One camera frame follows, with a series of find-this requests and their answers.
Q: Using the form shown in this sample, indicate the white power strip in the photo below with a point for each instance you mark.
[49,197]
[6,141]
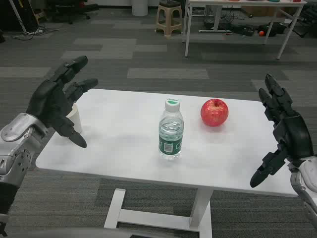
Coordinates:
[34,31]

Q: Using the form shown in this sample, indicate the white cylindrical plant pot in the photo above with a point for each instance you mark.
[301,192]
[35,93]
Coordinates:
[139,7]

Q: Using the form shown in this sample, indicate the white paper cup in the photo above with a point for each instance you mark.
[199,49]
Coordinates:
[76,119]

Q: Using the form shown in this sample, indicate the black bag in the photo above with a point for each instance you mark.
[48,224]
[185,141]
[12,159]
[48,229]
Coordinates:
[275,28]

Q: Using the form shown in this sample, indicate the white whiteboard stand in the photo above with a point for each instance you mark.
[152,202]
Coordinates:
[18,17]

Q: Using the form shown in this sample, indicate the black office chair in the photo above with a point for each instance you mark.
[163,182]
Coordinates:
[71,10]

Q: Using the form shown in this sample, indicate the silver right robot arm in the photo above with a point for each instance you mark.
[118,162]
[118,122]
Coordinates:
[307,173]

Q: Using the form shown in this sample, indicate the beige plastic stool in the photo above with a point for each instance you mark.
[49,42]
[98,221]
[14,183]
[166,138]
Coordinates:
[169,22]

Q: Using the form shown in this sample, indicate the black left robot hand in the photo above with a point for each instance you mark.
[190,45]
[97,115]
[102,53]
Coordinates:
[49,99]

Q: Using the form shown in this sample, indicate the red apple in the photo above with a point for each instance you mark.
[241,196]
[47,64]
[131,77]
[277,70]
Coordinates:
[214,114]

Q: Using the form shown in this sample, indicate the white background table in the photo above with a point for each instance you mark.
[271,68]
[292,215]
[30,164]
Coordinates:
[247,5]

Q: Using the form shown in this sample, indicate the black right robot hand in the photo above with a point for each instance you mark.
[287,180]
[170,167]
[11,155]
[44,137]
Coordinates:
[294,134]

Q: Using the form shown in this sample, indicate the small orange ball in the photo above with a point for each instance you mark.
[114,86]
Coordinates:
[261,32]

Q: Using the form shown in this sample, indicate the white table base frame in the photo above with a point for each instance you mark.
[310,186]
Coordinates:
[115,210]

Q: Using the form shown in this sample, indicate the clear water bottle green label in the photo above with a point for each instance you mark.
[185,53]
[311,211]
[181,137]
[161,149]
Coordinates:
[171,129]

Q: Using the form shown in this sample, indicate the black equipment pile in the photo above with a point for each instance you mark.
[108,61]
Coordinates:
[235,28]

